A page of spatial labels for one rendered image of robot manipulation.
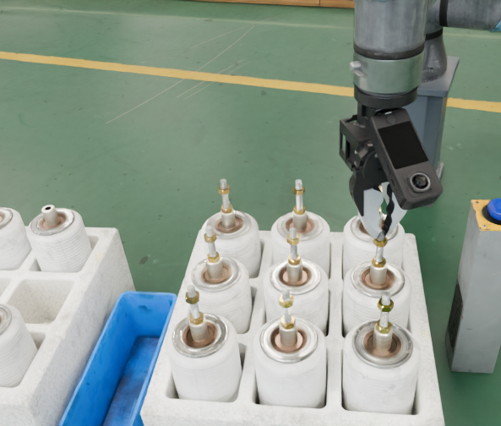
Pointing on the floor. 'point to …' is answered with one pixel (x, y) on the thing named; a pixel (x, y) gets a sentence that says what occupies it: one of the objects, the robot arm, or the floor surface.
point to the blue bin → (122, 363)
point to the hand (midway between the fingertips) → (383, 232)
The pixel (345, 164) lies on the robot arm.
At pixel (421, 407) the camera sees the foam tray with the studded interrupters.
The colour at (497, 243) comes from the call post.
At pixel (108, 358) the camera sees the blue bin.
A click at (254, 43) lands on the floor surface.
